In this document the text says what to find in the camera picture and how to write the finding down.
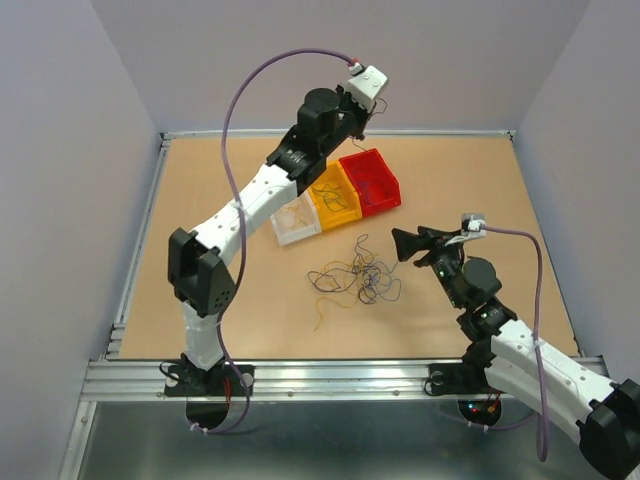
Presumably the white plastic bin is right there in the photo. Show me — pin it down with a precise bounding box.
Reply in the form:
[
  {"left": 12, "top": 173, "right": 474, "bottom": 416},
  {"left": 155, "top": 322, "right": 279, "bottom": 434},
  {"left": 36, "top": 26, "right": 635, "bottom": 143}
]
[{"left": 270, "top": 193, "right": 322, "bottom": 246}]

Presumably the yellow plastic bin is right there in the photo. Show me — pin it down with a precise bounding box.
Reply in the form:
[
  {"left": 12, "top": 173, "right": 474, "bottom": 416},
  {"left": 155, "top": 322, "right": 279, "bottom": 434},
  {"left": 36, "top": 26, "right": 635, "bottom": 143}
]
[{"left": 307, "top": 161, "right": 362, "bottom": 232}]

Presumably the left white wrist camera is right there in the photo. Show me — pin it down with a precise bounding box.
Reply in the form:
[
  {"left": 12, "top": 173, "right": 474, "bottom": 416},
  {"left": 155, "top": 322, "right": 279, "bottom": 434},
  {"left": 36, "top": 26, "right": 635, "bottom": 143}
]
[{"left": 344, "top": 60, "right": 389, "bottom": 113}]

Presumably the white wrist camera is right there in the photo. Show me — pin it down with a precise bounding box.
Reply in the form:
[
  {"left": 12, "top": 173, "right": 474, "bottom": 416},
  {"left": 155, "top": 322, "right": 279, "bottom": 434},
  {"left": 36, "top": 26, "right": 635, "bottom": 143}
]
[
  {"left": 344, "top": 60, "right": 389, "bottom": 113},
  {"left": 445, "top": 213, "right": 487, "bottom": 246}
]

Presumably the purple thin wire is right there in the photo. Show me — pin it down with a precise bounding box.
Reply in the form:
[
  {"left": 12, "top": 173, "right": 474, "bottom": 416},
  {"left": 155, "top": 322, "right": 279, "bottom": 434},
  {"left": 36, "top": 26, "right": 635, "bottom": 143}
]
[
  {"left": 351, "top": 97, "right": 391, "bottom": 211},
  {"left": 306, "top": 233, "right": 403, "bottom": 306}
]

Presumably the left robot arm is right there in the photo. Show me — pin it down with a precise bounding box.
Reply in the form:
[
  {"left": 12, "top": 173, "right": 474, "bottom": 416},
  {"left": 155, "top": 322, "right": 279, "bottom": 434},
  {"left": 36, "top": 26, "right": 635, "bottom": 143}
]
[{"left": 168, "top": 81, "right": 384, "bottom": 394}]

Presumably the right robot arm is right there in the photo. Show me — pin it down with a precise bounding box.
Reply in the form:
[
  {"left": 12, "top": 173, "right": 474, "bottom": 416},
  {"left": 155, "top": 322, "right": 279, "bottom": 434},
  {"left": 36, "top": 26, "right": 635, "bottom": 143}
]
[{"left": 391, "top": 219, "right": 639, "bottom": 479}]

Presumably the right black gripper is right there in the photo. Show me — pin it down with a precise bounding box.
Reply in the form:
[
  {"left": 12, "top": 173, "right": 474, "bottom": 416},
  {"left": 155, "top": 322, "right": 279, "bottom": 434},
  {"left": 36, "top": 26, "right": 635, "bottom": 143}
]
[{"left": 391, "top": 224, "right": 465, "bottom": 309}]

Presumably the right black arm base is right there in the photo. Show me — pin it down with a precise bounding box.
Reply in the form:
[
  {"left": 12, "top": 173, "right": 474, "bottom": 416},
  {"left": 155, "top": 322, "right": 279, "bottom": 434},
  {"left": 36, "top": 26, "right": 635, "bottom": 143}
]
[{"left": 423, "top": 362, "right": 500, "bottom": 396}]

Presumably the red plastic bin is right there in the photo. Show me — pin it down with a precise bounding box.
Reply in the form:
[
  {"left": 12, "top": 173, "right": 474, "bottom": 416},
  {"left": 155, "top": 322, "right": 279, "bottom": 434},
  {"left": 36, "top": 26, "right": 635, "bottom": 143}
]
[{"left": 339, "top": 149, "right": 402, "bottom": 218}]

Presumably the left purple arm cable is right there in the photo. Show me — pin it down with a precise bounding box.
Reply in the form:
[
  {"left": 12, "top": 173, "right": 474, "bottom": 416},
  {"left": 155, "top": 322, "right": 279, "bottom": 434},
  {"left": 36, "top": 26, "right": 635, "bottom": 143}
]
[{"left": 215, "top": 47, "right": 356, "bottom": 435}]

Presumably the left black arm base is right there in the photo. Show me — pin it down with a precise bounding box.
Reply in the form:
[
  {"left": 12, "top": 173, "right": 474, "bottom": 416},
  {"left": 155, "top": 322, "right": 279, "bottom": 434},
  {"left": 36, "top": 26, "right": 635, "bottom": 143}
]
[{"left": 159, "top": 363, "right": 245, "bottom": 398}]

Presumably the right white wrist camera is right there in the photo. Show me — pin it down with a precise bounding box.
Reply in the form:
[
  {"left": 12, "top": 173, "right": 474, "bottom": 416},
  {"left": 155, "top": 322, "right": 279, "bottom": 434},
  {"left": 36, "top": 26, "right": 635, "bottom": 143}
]
[{"left": 445, "top": 213, "right": 487, "bottom": 246}]

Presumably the aluminium front rail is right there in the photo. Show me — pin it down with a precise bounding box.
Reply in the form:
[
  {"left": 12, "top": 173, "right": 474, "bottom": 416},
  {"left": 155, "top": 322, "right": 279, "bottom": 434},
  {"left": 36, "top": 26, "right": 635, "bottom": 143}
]
[{"left": 80, "top": 359, "right": 461, "bottom": 403}]

